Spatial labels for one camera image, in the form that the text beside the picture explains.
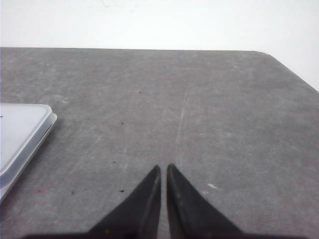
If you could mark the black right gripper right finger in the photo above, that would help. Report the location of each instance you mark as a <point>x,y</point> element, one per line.
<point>191,216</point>

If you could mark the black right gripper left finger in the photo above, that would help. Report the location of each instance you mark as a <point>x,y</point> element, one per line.
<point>137,217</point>

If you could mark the silver digital kitchen scale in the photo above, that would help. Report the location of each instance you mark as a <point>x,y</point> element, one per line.
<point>23,129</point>

